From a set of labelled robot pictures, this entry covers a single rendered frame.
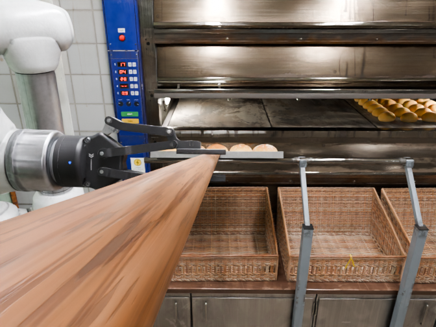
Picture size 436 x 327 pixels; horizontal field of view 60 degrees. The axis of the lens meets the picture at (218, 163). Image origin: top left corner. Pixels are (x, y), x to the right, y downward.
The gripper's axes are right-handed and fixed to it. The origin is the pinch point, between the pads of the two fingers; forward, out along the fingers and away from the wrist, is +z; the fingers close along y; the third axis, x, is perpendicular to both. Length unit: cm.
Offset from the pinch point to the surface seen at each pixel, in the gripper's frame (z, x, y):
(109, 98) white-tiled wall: -57, -144, -26
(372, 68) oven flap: 77, -138, -43
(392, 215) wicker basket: 94, -146, 32
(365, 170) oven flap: 83, -157, 10
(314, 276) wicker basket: 48, -125, 59
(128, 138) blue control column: -48, -149, -5
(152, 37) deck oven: -33, -133, -55
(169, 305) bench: -22, -126, 76
